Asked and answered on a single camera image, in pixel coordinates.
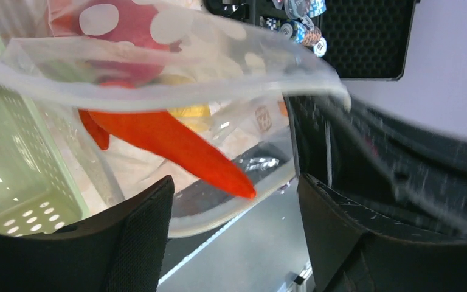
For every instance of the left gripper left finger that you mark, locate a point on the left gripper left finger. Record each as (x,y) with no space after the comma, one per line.
(119,249)

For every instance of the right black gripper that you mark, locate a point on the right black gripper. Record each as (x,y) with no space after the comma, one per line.
(385,163)

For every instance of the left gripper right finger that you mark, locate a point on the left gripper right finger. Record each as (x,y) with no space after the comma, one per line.
(353,248)

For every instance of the green perforated plastic basket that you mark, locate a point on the green perforated plastic basket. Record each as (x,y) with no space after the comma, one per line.
(37,192)

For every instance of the orange carrot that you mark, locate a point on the orange carrot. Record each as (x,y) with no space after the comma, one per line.
(138,137)

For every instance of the yellow lemon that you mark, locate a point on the yellow lemon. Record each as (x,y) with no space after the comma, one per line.
(195,117)

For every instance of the clear polka dot zip bag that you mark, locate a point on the clear polka dot zip bag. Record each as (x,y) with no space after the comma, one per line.
(145,89)

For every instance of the red apple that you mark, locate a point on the red apple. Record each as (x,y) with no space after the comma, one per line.
(126,22)

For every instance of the black case with poker chips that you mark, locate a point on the black case with poker chips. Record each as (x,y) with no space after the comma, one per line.
(367,40)

